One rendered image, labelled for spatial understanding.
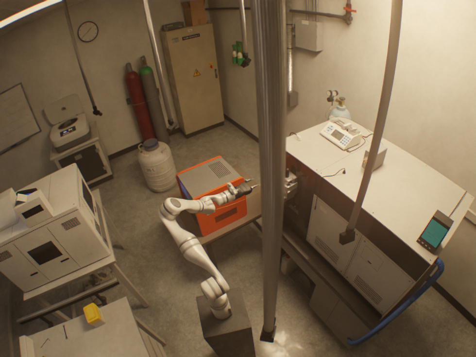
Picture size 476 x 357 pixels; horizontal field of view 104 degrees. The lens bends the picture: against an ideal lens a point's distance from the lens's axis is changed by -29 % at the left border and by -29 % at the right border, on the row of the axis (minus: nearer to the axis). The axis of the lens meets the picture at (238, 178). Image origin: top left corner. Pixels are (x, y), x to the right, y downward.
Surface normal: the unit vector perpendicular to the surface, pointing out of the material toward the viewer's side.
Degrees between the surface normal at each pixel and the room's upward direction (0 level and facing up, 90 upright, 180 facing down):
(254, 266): 0
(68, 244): 90
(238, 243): 0
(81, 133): 90
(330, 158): 0
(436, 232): 80
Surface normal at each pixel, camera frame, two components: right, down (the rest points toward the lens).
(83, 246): 0.51, 0.52
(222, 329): -0.08, -0.76
